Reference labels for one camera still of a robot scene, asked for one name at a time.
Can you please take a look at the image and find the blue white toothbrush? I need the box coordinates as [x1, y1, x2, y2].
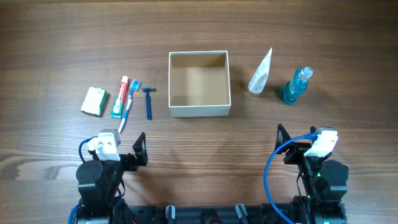
[118, 79, 141, 133]

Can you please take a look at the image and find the red green toothpaste tube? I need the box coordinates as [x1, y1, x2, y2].
[111, 76, 128, 119]

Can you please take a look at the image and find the blue cable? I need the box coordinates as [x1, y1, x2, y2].
[263, 133, 320, 224]
[78, 136, 96, 163]

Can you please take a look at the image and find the white cardboard box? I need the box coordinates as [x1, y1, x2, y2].
[168, 50, 231, 118]

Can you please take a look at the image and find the blue disposable razor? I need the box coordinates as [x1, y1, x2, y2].
[140, 86, 155, 120]

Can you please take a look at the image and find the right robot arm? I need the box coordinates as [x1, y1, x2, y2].
[275, 124, 349, 224]

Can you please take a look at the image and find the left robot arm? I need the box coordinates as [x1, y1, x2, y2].
[68, 129, 148, 224]

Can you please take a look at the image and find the right blue cable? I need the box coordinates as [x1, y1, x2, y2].
[263, 133, 320, 224]

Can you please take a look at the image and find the left blue cable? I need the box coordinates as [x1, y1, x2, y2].
[78, 136, 96, 163]

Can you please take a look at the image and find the green white soap packet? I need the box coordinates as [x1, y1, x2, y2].
[80, 86, 108, 116]

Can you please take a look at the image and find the white lotion tube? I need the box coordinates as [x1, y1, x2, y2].
[248, 48, 272, 95]

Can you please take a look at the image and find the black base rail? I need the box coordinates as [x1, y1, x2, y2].
[129, 204, 286, 224]

